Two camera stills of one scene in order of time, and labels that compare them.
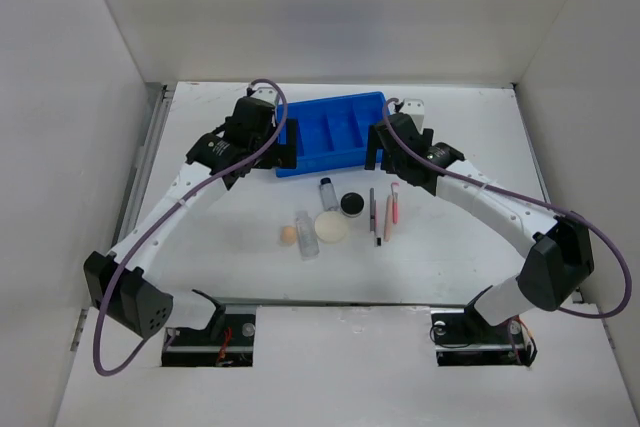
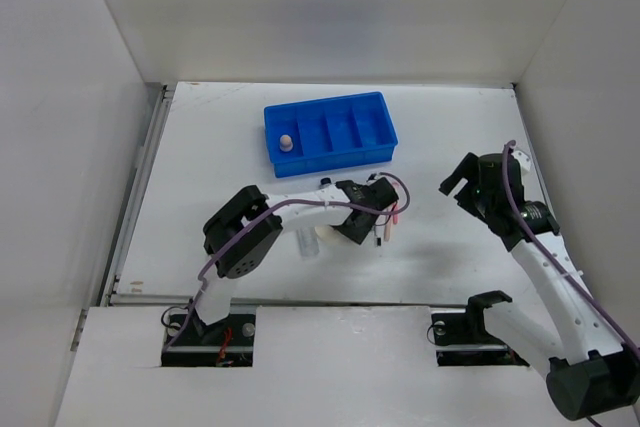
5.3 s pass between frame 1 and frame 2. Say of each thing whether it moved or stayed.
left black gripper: moved
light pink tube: stayed
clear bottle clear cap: stayed
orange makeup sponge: moved
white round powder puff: stayed
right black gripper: moved
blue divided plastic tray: stayed
